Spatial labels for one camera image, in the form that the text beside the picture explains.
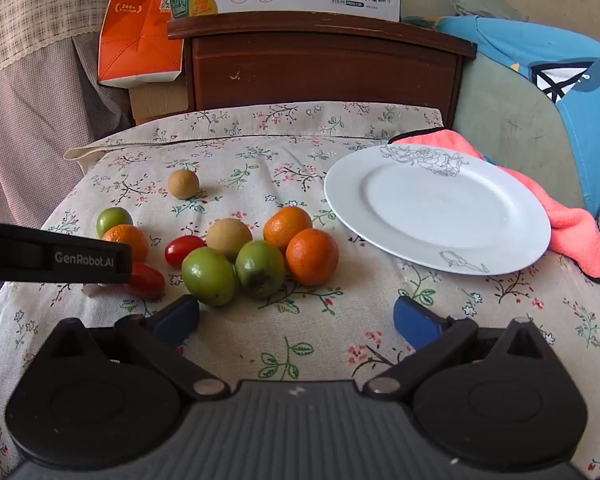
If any white plate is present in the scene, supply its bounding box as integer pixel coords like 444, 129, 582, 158
323, 143, 552, 276

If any beige plaid cloth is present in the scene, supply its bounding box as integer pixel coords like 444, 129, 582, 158
0, 0, 126, 83

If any blue printed cloth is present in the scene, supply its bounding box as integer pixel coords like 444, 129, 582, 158
405, 15, 600, 218

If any pink towel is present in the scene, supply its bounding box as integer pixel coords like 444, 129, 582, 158
387, 129, 600, 283

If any brown longan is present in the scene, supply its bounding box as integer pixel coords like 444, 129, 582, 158
168, 169, 200, 200
206, 218, 253, 261

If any green jujube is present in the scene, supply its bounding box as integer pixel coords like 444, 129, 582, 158
181, 247, 237, 307
96, 207, 134, 238
235, 240, 286, 298

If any orange cardboard box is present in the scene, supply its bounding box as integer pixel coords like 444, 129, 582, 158
97, 0, 185, 88

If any red cherry tomato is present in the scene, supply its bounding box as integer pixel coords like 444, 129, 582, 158
125, 261, 166, 301
165, 236, 207, 269

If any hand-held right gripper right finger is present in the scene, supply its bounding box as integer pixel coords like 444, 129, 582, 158
362, 295, 556, 401

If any mauve checked cloth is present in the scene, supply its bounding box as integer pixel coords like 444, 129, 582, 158
0, 35, 133, 216

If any brown cardboard box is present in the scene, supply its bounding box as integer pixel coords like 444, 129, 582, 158
129, 77, 191, 126

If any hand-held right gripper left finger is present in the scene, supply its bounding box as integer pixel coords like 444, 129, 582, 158
50, 294, 231, 401

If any wooden headboard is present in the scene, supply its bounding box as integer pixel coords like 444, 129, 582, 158
166, 11, 478, 128

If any orange mandarin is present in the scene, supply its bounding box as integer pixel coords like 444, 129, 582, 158
101, 225, 150, 263
263, 206, 313, 251
285, 228, 339, 287

